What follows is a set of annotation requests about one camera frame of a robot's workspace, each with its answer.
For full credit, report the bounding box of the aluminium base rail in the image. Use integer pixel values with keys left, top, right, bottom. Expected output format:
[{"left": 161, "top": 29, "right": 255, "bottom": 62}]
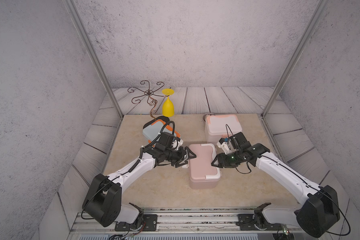
[{"left": 68, "top": 208, "right": 312, "bottom": 240}]

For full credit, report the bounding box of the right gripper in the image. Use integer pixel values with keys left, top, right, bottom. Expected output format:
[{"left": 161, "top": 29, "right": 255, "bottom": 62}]
[{"left": 209, "top": 150, "right": 243, "bottom": 168}]

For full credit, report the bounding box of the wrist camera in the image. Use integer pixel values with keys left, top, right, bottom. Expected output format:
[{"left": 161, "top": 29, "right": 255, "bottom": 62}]
[
  {"left": 171, "top": 137, "right": 184, "bottom": 151},
  {"left": 217, "top": 138, "right": 233, "bottom": 155}
]

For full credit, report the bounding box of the aluminium frame post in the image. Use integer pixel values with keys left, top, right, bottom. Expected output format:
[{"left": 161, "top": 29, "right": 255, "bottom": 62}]
[
  {"left": 63, "top": 0, "right": 124, "bottom": 119},
  {"left": 261, "top": 0, "right": 330, "bottom": 119}
]

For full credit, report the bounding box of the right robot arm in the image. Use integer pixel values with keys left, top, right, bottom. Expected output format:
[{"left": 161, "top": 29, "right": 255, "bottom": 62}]
[{"left": 211, "top": 125, "right": 345, "bottom": 238}]

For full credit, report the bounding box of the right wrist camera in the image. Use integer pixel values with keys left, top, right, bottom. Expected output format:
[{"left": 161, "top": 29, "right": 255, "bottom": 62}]
[{"left": 217, "top": 138, "right": 233, "bottom": 155}]

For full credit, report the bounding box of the right aluminium frame post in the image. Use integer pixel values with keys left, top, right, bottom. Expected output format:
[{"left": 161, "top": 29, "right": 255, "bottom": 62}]
[{"left": 261, "top": 0, "right": 330, "bottom": 119}]

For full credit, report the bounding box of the left aluminium frame post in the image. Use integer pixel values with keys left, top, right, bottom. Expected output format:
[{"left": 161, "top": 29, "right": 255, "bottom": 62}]
[{"left": 63, "top": 0, "right": 124, "bottom": 119}]

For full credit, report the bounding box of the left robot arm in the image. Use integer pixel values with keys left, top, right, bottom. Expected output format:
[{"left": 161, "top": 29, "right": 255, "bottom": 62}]
[{"left": 82, "top": 128, "right": 196, "bottom": 231}]

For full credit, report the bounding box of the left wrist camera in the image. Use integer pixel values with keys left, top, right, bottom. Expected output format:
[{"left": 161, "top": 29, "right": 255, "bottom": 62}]
[{"left": 171, "top": 137, "right": 184, "bottom": 151}]

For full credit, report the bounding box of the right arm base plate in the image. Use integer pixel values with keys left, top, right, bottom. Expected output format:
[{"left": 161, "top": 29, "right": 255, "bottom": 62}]
[{"left": 236, "top": 214, "right": 283, "bottom": 231}]

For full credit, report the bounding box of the yellow plastic wine glass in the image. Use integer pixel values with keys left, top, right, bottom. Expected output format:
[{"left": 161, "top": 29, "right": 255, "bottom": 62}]
[{"left": 162, "top": 89, "right": 175, "bottom": 118}]

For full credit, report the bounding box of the grey round object behind box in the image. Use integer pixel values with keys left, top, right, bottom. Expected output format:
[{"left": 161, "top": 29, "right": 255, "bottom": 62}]
[{"left": 203, "top": 113, "right": 216, "bottom": 122}]

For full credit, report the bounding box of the white pink medicine box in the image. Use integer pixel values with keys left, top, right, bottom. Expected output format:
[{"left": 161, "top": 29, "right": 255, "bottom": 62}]
[{"left": 205, "top": 115, "right": 243, "bottom": 144}]

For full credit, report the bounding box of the grey orange medicine box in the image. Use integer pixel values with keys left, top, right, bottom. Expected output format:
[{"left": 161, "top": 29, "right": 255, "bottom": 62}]
[{"left": 143, "top": 116, "right": 170, "bottom": 144}]

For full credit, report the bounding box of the brown wire glass rack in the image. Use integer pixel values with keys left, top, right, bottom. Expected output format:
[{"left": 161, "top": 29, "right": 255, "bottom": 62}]
[{"left": 128, "top": 80, "right": 166, "bottom": 119}]

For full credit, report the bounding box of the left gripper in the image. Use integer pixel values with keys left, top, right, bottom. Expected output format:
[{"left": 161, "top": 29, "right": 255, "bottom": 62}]
[{"left": 163, "top": 146, "right": 197, "bottom": 168}]

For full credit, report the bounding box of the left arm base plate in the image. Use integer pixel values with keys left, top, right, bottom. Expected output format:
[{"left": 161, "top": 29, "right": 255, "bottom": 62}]
[{"left": 115, "top": 214, "right": 158, "bottom": 232}]

